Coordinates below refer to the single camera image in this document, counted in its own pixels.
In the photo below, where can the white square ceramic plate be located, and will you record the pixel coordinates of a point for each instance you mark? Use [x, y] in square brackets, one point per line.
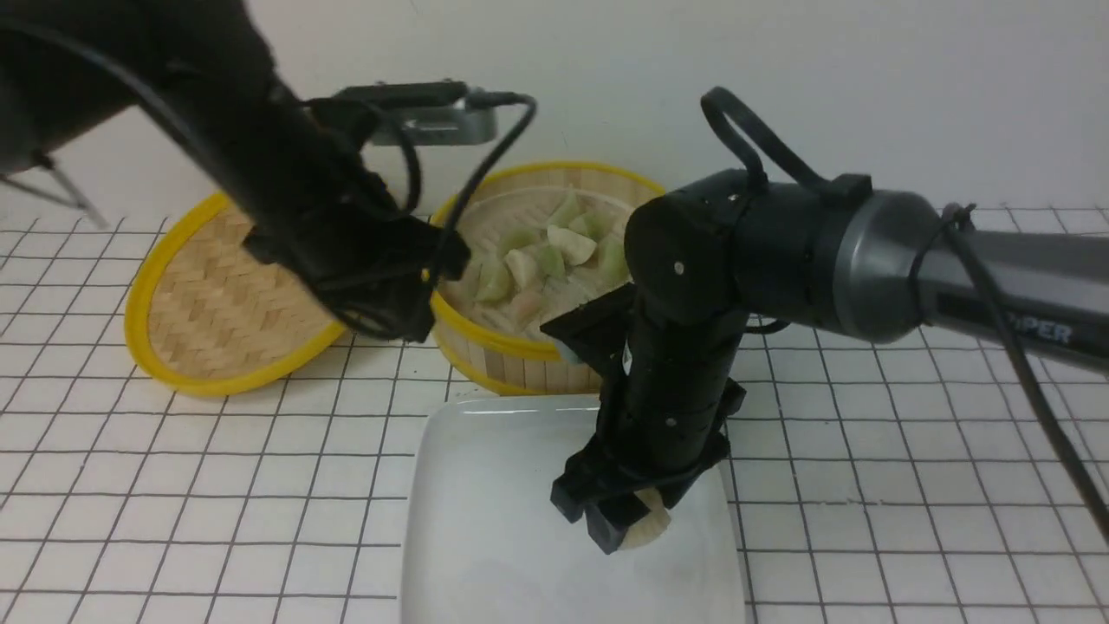
[484, 544]

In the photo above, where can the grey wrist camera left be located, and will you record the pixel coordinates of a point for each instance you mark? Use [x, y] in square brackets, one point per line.
[430, 114]

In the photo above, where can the green dumpling left front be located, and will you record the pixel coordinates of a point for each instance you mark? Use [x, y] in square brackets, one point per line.
[494, 281]

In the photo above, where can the green dumpling middle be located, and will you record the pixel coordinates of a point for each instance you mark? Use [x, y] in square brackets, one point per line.
[550, 262]

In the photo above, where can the yellow rimmed bamboo steamer basket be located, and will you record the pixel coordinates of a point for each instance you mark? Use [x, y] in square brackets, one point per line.
[485, 341]

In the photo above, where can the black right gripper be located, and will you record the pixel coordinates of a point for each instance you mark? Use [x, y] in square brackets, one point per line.
[659, 423]

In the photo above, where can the yellow rimmed bamboo steamer lid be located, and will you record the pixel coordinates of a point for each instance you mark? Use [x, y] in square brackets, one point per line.
[205, 318]

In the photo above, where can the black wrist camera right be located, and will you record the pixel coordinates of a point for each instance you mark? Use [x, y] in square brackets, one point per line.
[594, 333]

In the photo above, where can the green dumpling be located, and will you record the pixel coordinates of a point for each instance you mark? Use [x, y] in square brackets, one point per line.
[566, 211]
[517, 238]
[550, 262]
[494, 281]
[612, 265]

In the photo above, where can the white dumpling centre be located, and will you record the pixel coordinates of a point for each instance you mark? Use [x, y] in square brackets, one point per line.
[574, 248]

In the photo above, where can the pink shrimp dumpling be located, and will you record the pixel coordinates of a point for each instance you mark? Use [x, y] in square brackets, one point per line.
[525, 307]

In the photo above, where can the green dumpling back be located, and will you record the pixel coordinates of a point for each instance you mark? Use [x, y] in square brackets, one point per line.
[566, 211]

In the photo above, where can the green dumpling right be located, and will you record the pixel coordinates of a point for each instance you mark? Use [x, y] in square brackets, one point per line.
[612, 265]

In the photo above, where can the grey black robot arm right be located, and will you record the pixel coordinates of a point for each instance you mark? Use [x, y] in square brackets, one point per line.
[732, 255]

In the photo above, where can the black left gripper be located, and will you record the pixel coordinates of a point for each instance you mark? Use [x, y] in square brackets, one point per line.
[362, 258]

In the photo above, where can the white dumpling middle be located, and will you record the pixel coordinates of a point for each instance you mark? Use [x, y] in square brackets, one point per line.
[524, 269]

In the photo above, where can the large white dumpling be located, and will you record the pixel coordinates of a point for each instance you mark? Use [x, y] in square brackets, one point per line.
[650, 527]

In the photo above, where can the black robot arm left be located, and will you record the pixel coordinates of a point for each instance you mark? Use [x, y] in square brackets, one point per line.
[329, 184]

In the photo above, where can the green dumpling upper left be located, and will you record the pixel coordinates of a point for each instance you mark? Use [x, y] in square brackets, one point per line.
[517, 238]

